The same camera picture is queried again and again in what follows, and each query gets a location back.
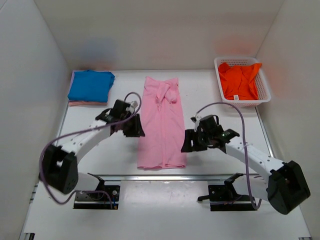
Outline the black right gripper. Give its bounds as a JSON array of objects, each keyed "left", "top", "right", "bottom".
[{"left": 181, "top": 129, "right": 212, "bottom": 154}]

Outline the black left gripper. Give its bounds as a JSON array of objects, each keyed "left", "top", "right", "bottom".
[{"left": 122, "top": 112, "right": 147, "bottom": 138}]

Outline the pink t shirt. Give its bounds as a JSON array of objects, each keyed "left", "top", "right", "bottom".
[{"left": 137, "top": 76, "right": 187, "bottom": 170}]

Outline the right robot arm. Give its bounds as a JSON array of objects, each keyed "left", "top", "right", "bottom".
[{"left": 181, "top": 115, "right": 311, "bottom": 215}]

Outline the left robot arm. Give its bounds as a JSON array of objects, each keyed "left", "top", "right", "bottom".
[{"left": 39, "top": 99, "right": 145, "bottom": 199}]

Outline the folded blue t shirt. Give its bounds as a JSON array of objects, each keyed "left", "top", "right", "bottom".
[{"left": 67, "top": 70, "right": 116, "bottom": 103}]

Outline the orange t shirt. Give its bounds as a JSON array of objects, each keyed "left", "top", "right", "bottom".
[{"left": 218, "top": 62, "right": 262, "bottom": 101}]

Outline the aluminium table rail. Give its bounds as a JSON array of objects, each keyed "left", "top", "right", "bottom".
[{"left": 44, "top": 173, "right": 283, "bottom": 182}]

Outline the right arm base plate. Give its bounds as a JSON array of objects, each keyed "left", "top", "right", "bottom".
[{"left": 197, "top": 173, "right": 255, "bottom": 212}]

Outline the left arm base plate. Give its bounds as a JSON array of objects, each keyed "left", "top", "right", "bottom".
[{"left": 73, "top": 181, "right": 121, "bottom": 210}]

